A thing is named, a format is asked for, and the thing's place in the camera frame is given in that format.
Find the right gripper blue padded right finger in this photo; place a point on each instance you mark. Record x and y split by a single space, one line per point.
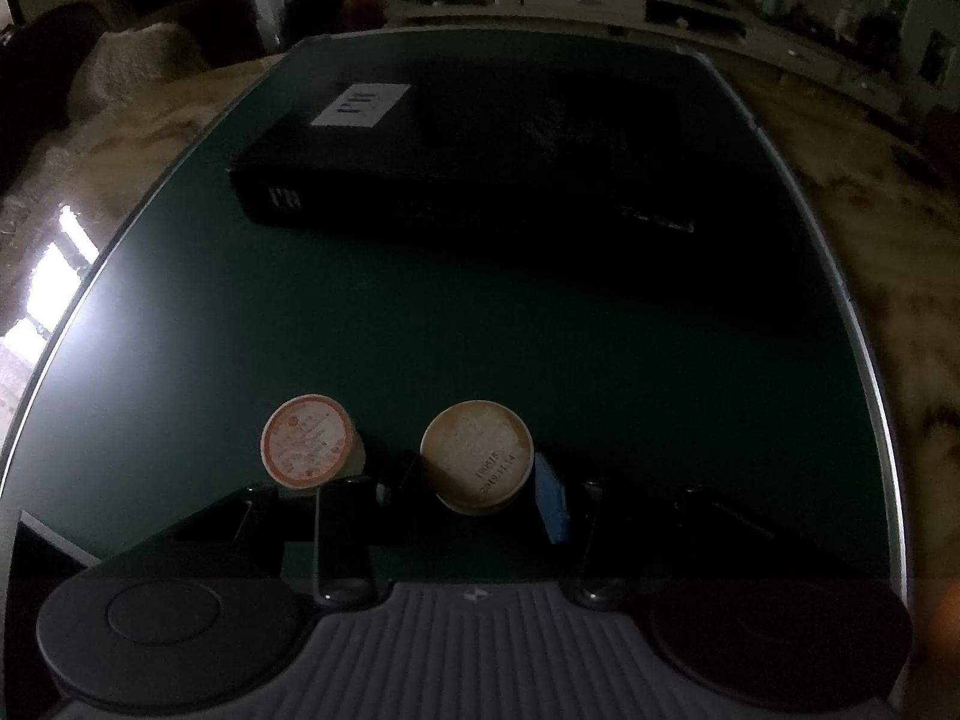
580 530

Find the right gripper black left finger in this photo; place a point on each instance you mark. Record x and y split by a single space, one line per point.
350 546

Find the plain white paper cup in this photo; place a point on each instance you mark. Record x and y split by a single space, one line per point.
479 454

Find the red-lidded white cup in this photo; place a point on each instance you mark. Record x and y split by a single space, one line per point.
308 441

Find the dark green desk mat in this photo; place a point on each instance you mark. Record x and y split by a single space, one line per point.
658 304

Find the black box on mat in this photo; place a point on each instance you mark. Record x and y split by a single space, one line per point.
440 152

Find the white label sticker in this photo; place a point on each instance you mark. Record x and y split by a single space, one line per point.
361 105

